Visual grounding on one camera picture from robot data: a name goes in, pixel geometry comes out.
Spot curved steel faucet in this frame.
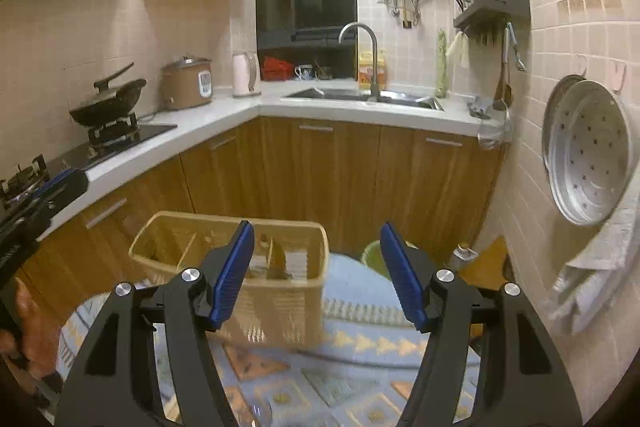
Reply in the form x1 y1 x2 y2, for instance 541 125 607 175
337 22 382 102

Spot steel sink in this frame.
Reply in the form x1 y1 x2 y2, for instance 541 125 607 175
286 87 444 112

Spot black wall spice rack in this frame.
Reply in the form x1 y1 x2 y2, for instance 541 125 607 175
454 0 530 41

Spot beige plastic utensil basket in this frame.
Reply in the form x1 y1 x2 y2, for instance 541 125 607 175
128 211 330 349

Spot green trash bin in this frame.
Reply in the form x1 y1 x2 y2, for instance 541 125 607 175
360 241 390 280

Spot round steel steamer tray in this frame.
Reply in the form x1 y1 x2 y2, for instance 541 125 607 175
547 80 637 227

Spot black gas stove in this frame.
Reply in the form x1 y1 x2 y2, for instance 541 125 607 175
1 113 177 211

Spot grey hanging towel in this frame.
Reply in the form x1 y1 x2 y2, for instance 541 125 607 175
548 179 639 335

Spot red container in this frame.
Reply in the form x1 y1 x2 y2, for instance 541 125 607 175
262 56 294 81

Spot wooden base cabinets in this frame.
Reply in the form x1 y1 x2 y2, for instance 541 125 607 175
18 117 503 324

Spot hanging ladle utensils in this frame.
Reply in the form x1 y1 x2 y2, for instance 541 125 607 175
492 22 526 112

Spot white electric kettle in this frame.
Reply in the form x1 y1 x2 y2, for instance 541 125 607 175
232 51 262 98

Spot white patterned mug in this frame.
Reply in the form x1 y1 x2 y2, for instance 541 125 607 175
294 64 314 80

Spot yellow detergent bottle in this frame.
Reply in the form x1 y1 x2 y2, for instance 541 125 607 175
357 50 387 90

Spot person's left hand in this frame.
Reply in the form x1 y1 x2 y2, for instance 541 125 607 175
1 277 58 387

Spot black wok pan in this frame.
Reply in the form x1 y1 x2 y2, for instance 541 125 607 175
70 62 146 128

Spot brown rice cooker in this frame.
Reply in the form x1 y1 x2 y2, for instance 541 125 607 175
160 55 213 110

